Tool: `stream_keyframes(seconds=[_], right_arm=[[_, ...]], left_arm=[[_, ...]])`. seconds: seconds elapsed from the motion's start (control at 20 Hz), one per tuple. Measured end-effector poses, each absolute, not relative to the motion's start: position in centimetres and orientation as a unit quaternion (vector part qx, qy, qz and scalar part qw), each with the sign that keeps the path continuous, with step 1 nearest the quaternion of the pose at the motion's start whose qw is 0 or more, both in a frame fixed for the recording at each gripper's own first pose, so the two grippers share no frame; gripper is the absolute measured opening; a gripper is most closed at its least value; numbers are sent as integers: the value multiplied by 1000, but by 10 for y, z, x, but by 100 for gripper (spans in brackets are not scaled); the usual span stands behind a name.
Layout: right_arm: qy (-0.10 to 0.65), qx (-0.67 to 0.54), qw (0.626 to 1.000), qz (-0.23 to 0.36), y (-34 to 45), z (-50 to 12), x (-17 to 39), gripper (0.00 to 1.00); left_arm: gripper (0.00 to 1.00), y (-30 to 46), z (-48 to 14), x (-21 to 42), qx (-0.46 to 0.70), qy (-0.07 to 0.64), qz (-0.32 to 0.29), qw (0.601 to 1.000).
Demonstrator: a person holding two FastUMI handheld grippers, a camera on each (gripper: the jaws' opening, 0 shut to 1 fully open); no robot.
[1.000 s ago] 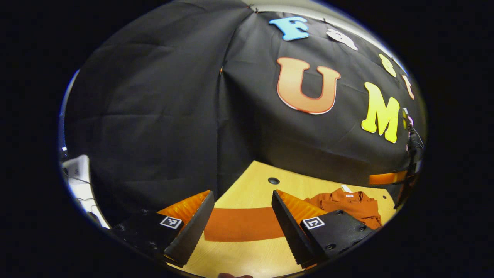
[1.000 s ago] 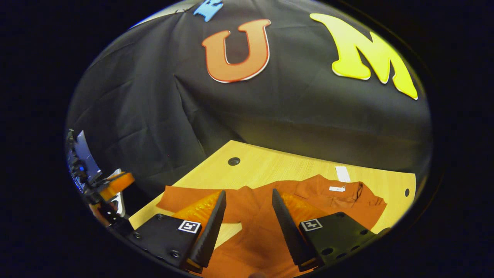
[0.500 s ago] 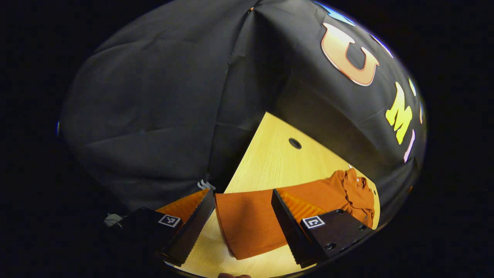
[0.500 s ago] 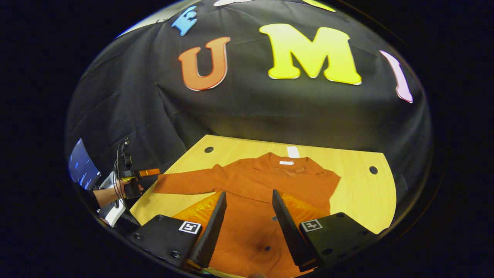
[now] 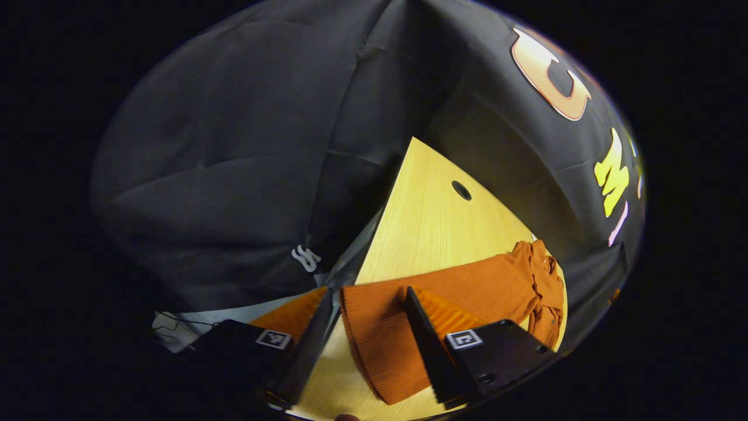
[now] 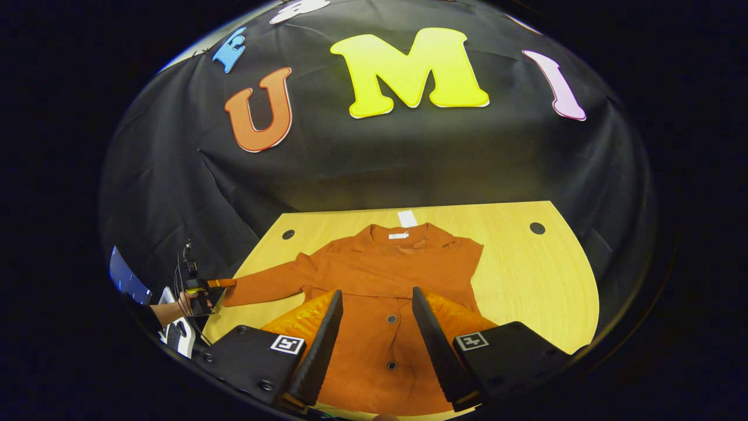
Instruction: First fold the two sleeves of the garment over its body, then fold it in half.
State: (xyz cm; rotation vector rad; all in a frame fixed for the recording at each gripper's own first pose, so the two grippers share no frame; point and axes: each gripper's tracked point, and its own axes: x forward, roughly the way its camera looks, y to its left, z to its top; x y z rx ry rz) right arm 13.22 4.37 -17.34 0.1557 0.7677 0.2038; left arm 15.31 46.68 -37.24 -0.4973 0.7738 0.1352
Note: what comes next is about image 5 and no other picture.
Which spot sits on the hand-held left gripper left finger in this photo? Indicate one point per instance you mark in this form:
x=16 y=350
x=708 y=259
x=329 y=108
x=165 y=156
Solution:
x=310 y=356

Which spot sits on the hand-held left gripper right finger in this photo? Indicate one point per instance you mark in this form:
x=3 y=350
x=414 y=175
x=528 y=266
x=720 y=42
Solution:
x=432 y=356

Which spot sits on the orange knit shirt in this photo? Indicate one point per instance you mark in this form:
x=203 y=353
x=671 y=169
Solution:
x=497 y=286

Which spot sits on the white plastic hook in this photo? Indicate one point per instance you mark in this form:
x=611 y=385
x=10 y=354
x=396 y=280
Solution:
x=305 y=259

